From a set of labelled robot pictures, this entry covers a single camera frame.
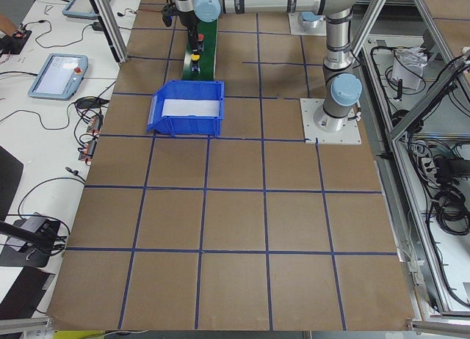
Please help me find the green conveyor belt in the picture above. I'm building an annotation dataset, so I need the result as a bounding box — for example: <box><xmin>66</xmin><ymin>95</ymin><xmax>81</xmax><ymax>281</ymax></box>
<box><xmin>181</xmin><ymin>20</ymin><xmax>218</xmax><ymax>81</ymax></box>

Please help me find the aluminium frame post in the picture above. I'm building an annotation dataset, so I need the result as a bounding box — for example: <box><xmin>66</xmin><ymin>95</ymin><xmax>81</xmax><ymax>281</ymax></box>
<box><xmin>89</xmin><ymin>0</ymin><xmax>129</xmax><ymax>64</ymax></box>

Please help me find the teach pendant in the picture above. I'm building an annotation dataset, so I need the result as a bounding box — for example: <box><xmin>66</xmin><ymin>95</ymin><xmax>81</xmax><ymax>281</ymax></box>
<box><xmin>28</xmin><ymin>54</ymin><xmax>88</xmax><ymax>101</ymax></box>
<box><xmin>62</xmin><ymin>0</ymin><xmax>97</xmax><ymax>21</ymax></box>

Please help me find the near teach pendant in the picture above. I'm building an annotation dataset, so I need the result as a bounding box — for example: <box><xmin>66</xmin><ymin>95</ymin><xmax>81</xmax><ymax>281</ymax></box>
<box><xmin>28</xmin><ymin>54</ymin><xmax>88</xmax><ymax>101</ymax></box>

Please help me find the black power adapter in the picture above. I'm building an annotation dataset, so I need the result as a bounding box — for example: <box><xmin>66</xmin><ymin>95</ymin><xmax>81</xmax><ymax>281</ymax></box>
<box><xmin>91</xmin><ymin>21</ymin><xmax>104</xmax><ymax>32</ymax></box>

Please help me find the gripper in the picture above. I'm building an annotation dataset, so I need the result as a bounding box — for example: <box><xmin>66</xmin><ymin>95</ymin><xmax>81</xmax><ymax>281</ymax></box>
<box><xmin>178</xmin><ymin>10</ymin><xmax>200</xmax><ymax>54</ymax></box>

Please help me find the left blue bin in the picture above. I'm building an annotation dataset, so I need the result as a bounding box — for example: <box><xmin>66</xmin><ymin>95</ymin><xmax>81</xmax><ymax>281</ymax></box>
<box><xmin>146</xmin><ymin>80</ymin><xmax>225</xmax><ymax>136</ymax></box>

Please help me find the black monitor stand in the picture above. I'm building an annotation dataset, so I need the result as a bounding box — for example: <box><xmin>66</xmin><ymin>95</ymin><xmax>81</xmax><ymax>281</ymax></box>
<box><xmin>1</xmin><ymin>214</ymin><xmax>60</xmax><ymax>268</ymax></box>

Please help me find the white foam pad left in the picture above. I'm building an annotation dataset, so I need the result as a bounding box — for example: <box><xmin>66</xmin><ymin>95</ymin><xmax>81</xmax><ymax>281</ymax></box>
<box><xmin>162</xmin><ymin>99</ymin><xmax>220</xmax><ymax>117</ymax></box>

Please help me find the far teach pendant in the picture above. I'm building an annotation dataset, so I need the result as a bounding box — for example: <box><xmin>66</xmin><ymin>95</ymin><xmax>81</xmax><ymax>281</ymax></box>
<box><xmin>62</xmin><ymin>0</ymin><xmax>97</xmax><ymax>21</ymax></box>

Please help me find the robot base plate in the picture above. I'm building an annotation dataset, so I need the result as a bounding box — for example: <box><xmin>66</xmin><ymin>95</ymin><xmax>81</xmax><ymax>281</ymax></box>
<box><xmin>300</xmin><ymin>98</ymin><xmax>362</xmax><ymax>145</ymax></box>
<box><xmin>288</xmin><ymin>12</ymin><xmax>326</xmax><ymax>37</ymax></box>

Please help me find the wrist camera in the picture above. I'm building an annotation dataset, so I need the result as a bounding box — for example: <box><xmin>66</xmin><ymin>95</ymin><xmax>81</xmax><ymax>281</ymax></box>
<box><xmin>161</xmin><ymin>4</ymin><xmax>177</xmax><ymax>27</ymax></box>

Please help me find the yellow push button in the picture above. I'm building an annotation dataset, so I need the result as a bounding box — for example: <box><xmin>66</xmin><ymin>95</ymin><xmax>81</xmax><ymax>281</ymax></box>
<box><xmin>190</xmin><ymin>54</ymin><xmax>200</xmax><ymax>73</ymax></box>

